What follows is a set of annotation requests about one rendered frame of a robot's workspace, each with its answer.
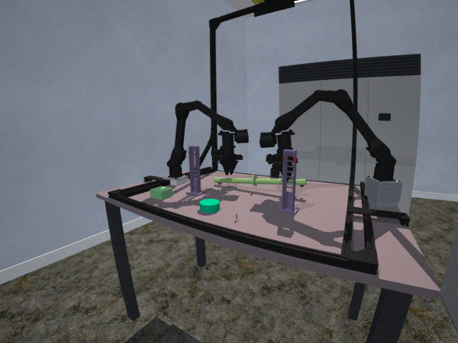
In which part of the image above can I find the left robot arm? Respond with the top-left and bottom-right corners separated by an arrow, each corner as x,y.
259,89 -> 396,181

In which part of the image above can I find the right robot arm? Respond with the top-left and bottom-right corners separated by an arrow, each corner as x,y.
167,100 -> 249,178

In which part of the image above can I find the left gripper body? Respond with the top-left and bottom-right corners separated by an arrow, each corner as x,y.
272,146 -> 294,169

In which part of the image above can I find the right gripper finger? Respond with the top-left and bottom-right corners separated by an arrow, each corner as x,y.
230,161 -> 238,175
219,161 -> 231,175

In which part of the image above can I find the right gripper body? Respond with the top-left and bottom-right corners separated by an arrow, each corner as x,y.
213,143 -> 243,162

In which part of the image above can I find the green block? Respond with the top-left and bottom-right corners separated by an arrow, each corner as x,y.
150,186 -> 173,200

